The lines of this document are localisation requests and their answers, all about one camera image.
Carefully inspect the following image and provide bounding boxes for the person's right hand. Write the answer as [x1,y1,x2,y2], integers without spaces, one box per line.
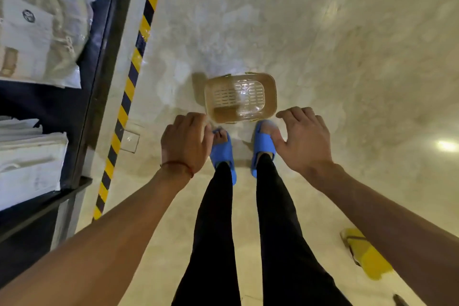
[269,106,333,175]

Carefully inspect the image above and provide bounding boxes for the person's left hand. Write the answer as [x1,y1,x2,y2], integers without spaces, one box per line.
[160,112,215,178]

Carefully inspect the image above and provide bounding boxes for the tan plastic basket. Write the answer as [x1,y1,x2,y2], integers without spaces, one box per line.
[203,72,278,124]

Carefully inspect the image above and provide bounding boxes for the black metal shelf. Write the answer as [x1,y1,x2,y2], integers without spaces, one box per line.
[0,0,139,290]

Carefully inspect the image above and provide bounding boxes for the yellow plastic basket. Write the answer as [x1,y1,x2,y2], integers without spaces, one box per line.
[339,228,394,281]

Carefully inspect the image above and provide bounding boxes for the person's left forearm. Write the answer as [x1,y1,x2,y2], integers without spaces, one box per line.
[0,167,194,306]

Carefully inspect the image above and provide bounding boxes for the person's right forearm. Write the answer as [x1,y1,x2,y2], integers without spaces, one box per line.
[301,162,459,306]

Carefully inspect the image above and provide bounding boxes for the blue slipper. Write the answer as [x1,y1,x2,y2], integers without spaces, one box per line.
[209,128,237,186]
[251,120,279,179]

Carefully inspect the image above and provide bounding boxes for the black trousers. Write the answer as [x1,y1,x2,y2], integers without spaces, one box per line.
[171,153,354,306]

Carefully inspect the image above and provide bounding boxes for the clear bagged round mat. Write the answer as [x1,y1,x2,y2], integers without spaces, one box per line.
[0,0,103,89]

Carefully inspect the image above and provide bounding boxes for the red string bracelet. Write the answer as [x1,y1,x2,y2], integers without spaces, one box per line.
[159,160,195,179]

